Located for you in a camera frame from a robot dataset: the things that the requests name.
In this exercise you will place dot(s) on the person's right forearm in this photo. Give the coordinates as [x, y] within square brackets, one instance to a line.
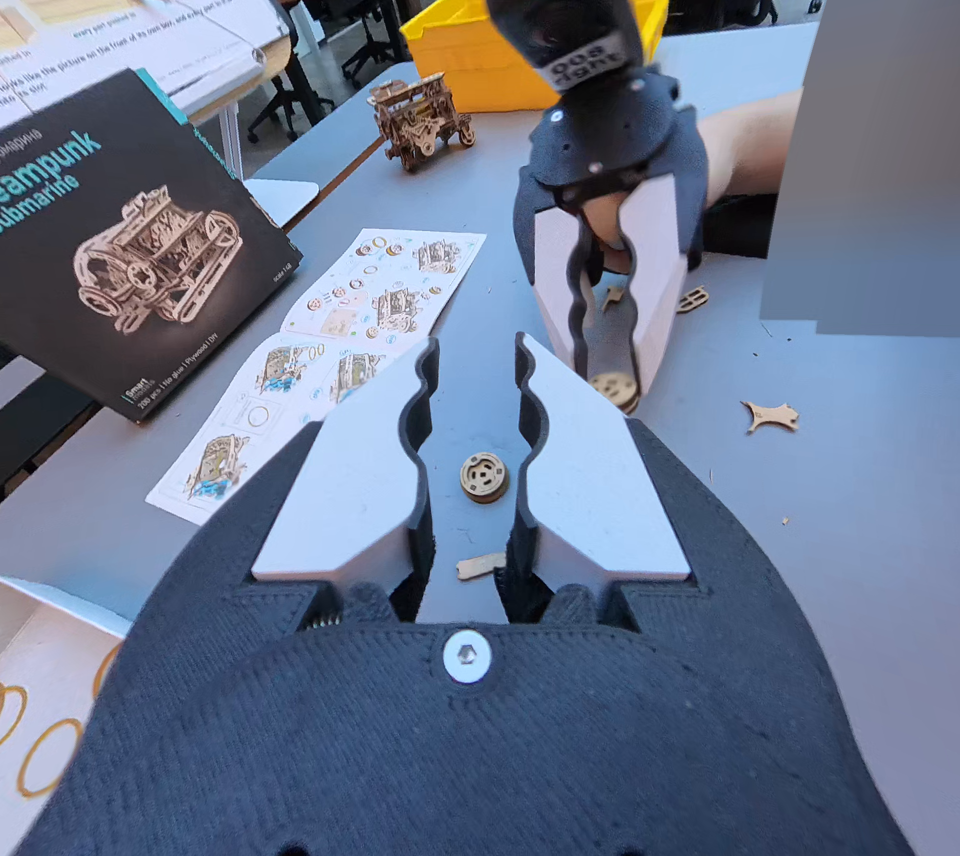
[750, 143]

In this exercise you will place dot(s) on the flat wooden scrap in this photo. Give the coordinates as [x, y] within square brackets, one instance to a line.
[480, 565]

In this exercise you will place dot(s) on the small slotted wooden piece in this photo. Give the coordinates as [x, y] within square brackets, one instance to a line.
[691, 299]

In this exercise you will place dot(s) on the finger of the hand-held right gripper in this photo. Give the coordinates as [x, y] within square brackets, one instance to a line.
[553, 263]
[661, 255]

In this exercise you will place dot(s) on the assembled wooden model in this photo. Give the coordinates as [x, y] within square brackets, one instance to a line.
[420, 120]

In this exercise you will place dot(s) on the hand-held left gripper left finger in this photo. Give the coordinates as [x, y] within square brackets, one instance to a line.
[352, 488]

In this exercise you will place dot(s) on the illustrated instruction leaflet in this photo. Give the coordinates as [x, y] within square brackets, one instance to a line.
[375, 301]

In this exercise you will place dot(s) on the black model kit box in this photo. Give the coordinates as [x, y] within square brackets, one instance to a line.
[112, 180]

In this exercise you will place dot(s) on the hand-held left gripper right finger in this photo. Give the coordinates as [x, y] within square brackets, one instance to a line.
[600, 488]

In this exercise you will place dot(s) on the yellow plastic bin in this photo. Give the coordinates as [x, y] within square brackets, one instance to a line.
[465, 53]

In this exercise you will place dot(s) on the thick round wooden gear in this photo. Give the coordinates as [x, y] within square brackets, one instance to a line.
[484, 477]

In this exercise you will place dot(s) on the tan rubber band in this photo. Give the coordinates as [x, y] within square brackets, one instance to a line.
[49, 757]
[10, 713]
[105, 668]

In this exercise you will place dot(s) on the white side table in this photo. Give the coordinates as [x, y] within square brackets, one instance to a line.
[283, 199]

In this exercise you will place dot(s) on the white cardboard box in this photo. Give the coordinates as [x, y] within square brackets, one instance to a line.
[52, 653]

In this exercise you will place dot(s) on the grey desk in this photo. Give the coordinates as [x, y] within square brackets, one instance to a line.
[825, 496]

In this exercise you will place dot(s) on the star-shaped wooden scrap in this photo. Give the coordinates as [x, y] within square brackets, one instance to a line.
[770, 415]

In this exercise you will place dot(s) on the person's right hand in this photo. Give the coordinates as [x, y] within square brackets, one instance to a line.
[607, 229]

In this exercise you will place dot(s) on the small wooden scrap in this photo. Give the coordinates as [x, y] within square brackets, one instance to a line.
[613, 298]

